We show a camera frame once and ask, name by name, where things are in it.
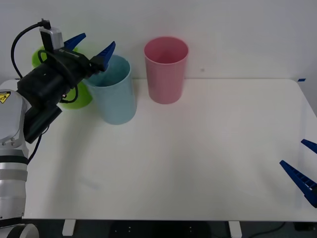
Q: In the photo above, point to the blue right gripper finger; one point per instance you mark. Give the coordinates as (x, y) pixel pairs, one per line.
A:
(301, 181)
(310, 145)

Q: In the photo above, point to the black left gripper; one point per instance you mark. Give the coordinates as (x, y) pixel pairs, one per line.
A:
(74, 64)

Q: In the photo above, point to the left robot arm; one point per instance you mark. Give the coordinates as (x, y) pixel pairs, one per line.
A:
(10, 119)

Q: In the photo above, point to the green plastic bin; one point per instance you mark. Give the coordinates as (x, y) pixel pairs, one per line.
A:
(81, 97)

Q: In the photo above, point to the pale blue plastic bin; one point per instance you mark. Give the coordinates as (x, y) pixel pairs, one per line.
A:
(116, 99)

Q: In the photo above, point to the white table leg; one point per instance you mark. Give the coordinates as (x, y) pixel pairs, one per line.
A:
(234, 228)
(68, 227)

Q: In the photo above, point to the pink plastic bin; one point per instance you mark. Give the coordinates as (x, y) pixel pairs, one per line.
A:
(166, 79)

